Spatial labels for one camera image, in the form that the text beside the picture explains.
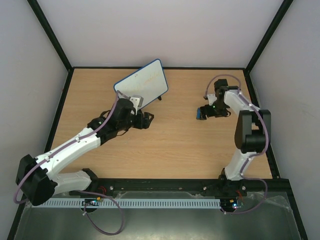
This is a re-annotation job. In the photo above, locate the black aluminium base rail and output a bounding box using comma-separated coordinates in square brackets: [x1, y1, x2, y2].
[85, 178, 291, 199]

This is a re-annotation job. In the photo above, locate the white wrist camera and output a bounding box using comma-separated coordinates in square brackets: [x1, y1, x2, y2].
[204, 93, 217, 106]
[129, 95, 144, 110]

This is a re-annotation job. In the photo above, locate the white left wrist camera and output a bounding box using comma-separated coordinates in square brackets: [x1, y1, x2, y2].
[129, 95, 144, 110]

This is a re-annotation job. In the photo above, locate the black cage frame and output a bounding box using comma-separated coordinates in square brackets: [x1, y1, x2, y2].
[4, 0, 309, 240]

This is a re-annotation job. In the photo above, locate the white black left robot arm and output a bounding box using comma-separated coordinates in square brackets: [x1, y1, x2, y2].
[13, 97, 154, 206]

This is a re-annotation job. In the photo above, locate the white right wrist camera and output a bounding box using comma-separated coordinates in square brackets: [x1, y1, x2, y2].
[204, 93, 217, 106]

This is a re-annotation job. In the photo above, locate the blue whiteboard eraser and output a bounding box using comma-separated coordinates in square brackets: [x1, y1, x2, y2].
[196, 107, 203, 120]

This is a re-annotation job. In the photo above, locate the blue framed whiteboard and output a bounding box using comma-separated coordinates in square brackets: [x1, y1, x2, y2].
[113, 58, 169, 110]

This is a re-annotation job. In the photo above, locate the grey slotted cable duct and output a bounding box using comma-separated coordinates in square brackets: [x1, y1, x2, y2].
[38, 198, 221, 209]

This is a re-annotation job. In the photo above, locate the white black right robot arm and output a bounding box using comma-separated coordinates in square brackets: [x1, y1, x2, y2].
[196, 79, 271, 196]

